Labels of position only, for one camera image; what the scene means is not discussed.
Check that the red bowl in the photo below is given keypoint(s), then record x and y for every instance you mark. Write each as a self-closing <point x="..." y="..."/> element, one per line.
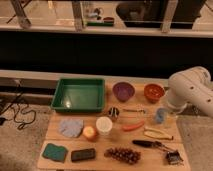
<point x="153" y="92"/>

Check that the black eraser block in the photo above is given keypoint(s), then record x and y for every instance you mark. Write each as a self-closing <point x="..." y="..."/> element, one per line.
<point x="85" y="154"/>

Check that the blue cup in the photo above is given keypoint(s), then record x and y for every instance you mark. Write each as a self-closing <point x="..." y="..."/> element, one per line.
<point x="160" y="115"/>

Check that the green plastic tray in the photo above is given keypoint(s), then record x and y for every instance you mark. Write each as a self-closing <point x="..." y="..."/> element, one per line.
<point x="79" y="95"/>

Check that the red yellow apple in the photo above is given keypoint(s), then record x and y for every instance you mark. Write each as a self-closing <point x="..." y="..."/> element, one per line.
<point x="90" y="133"/>

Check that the small metal cup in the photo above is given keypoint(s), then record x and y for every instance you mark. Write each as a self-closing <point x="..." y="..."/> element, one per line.
<point x="113" y="113"/>

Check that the metal spoon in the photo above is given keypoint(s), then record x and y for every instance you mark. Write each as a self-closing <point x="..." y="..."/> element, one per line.
<point x="135" y="110"/>

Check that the peeled banana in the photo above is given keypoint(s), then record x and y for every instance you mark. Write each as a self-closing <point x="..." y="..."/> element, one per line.
<point x="157" y="134"/>

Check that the purple bowl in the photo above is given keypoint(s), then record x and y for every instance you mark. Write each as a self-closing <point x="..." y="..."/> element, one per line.
<point x="123" y="91"/>

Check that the bunch of brown grapes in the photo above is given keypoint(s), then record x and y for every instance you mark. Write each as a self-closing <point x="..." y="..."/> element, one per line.
<point x="125" y="155"/>

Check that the white cup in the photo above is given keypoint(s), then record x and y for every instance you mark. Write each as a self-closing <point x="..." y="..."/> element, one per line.
<point x="104" y="125"/>

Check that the light blue cloth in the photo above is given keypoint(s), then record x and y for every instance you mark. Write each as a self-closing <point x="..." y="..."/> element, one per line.
<point x="71" y="127"/>

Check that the orange carrot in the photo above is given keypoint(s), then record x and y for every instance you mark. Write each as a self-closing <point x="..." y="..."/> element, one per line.
<point x="132" y="126"/>

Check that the black handled brush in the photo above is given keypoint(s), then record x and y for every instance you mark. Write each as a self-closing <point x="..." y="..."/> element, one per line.
<point x="172" y="156"/>

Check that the green sponge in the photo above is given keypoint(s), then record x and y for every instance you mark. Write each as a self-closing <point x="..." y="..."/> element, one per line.
<point x="55" y="152"/>

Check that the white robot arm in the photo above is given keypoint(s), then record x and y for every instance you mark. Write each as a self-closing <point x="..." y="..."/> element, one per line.
<point x="190" y="86"/>

